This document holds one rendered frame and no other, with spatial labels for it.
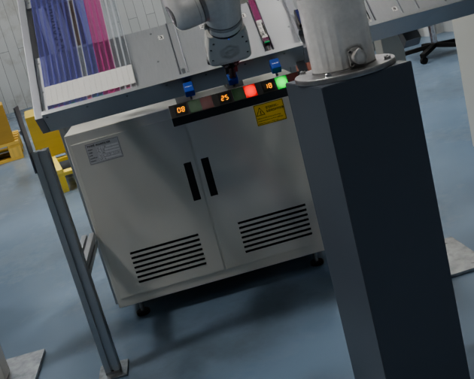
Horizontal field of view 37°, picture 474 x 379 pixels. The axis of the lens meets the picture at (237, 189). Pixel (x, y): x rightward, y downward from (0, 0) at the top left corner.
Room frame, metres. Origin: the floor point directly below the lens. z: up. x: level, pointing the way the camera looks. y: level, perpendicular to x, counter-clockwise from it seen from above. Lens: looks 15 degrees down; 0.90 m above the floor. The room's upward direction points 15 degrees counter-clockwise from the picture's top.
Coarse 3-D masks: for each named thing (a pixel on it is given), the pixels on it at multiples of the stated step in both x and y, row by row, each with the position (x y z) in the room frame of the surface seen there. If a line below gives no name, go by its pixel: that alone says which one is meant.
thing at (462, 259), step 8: (384, 40) 1.91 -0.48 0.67; (392, 40) 1.91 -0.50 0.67; (376, 48) 1.95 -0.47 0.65; (384, 48) 1.91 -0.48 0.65; (392, 48) 1.91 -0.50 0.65; (400, 48) 1.91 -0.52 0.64; (400, 56) 1.91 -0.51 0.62; (448, 240) 2.05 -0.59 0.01; (456, 240) 2.03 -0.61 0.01; (448, 248) 1.99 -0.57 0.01; (456, 248) 1.97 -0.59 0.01; (464, 248) 1.96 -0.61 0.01; (448, 256) 1.93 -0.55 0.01; (456, 256) 1.92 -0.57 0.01; (464, 256) 1.90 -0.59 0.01; (472, 256) 1.89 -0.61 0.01; (456, 264) 1.87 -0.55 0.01; (464, 264) 1.85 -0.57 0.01; (472, 264) 1.84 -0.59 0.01; (456, 272) 1.82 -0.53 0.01; (464, 272) 1.82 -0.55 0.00
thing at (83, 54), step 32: (32, 0) 2.03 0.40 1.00; (64, 0) 2.01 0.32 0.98; (96, 0) 1.99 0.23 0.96; (64, 32) 1.93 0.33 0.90; (96, 32) 1.92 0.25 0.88; (64, 64) 1.86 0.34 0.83; (96, 64) 1.84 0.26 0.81; (128, 64) 1.83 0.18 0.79; (64, 96) 1.79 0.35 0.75; (96, 96) 1.77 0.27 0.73
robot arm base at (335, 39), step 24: (312, 0) 1.29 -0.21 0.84; (336, 0) 1.28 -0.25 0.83; (360, 0) 1.30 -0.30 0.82; (312, 24) 1.30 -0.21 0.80; (336, 24) 1.28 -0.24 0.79; (360, 24) 1.29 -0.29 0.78; (312, 48) 1.31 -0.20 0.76; (336, 48) 1.28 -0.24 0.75; (360, 48) 1.28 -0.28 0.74; (312, 72) 1.34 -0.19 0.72; (336, 72) 1.29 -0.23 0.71; (360, 72) 1.25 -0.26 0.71
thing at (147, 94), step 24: (288, 48) 1.77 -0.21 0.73; (192, 72) 1.77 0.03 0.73; (216, 72) 1.77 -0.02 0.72; (240, 72) 1.80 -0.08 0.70; (264, 72) 1.82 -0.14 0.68; (120, 96) 1.76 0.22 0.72; (144, 96) 1.78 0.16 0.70; (168, 96) 1.80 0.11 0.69; (48, 120) 1.76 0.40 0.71; (72, 120) 1.78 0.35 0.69
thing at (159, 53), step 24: (264, 0) 1.92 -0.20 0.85; (168, 24) 1.91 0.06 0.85; (264, 24) 1.86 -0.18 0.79; (288, 24) 1.86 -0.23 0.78; (144, 48) 1.87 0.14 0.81; (168, 48) 1.86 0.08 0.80; (192, 48) 1.85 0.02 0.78; (264, 48) 1.80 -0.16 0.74; (144, 72) 1.82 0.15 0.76; (168, 72) 1.81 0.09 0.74
